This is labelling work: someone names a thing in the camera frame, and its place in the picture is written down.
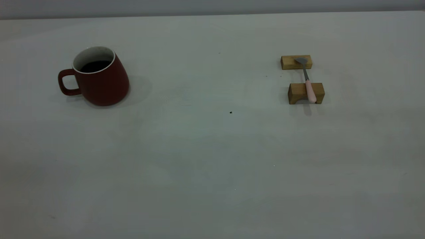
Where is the pink-handled metal spoon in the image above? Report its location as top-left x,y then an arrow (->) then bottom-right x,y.
294,57 -> 317,103

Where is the red ceramic mug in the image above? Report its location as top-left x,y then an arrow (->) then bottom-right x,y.
58,46 -> 130,107

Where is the arched wooden block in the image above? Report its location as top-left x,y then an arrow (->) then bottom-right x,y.
288,83 -> 325,105

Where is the flat rectangular wooden block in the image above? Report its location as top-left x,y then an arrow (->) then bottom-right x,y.
281,55 -> 313,70

